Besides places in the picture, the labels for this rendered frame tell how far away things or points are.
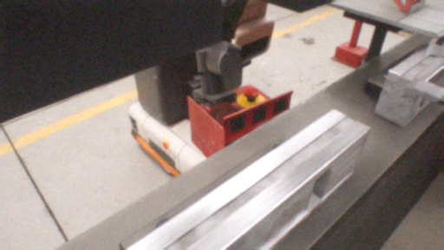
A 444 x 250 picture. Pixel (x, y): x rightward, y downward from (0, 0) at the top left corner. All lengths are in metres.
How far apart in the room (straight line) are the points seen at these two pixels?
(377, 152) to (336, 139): 0.17
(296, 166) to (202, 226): 0.13
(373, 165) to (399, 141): 0.09
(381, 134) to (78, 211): 1.38
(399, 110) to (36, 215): 1.55
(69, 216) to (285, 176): 1.39
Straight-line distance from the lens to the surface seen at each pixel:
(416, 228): 1.72
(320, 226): 0.45
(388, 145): 0.61
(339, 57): 2.89
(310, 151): 0.41
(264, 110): 0.72
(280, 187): 0.35
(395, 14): 0.83
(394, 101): 0.65
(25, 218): 1.76
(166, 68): 1.37
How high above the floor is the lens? 1.24
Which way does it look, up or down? 38 degrees down
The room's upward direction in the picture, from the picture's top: straight up
